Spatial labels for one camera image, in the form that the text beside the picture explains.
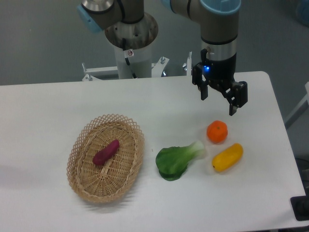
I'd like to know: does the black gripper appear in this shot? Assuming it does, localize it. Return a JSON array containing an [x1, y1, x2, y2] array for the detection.
[[192, 53, 248, 116]]

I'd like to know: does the purple sweet potato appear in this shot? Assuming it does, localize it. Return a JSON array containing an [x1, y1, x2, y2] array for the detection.
[[92, 139, 120, 166]]

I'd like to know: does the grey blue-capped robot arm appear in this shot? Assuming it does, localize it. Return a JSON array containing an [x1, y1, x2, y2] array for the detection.
[[77, 0, 248, 115]]

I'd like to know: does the oval woven wicker basket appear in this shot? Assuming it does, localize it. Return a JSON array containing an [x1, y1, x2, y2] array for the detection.
[[67, 114, 144, 203]]

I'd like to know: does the orange tangerine toy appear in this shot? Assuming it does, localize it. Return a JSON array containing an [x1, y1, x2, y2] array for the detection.
[[206, 120, 228, 144]]

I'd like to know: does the yellow mango toy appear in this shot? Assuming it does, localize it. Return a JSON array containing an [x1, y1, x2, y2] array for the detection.
[[212, 143, 243, 172]]

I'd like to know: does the green bok choy toy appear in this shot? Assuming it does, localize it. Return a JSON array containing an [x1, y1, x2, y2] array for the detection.
[[155, 141, 206, 181]]

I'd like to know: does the black box at table edge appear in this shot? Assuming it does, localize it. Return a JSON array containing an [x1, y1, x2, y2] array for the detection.
[[290, 196, 309, 221]]

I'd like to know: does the white frame at right edge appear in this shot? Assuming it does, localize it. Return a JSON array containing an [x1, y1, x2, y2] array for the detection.
[[284, 82, 309, 129]]

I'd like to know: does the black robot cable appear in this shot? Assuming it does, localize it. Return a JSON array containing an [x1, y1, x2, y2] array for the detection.
[[121, 38, 138, 79]]

